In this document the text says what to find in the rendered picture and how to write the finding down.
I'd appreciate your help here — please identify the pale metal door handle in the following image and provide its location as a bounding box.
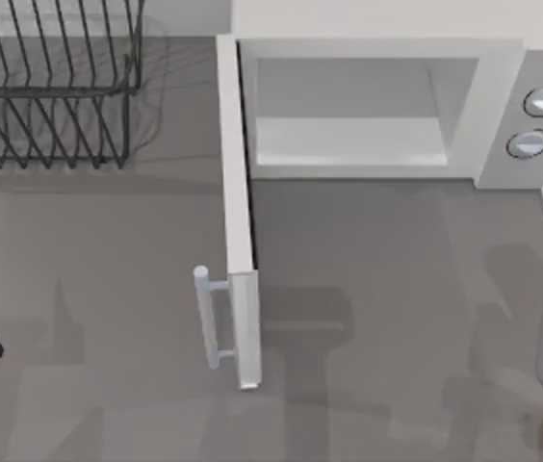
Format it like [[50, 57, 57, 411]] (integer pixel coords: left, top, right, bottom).
[[193, 265, 237, 371]]

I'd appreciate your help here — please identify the dark wire dish rack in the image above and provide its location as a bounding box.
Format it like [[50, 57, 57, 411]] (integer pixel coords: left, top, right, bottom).
[[0, 0, 146, 170]]

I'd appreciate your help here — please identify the pale microwave oven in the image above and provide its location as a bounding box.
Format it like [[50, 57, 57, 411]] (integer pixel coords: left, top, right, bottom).
[[231, 0, 543, 191]]

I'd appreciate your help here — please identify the white microwave door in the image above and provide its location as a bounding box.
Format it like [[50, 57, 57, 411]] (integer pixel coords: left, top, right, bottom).
[[215, 34, 263, 392]]

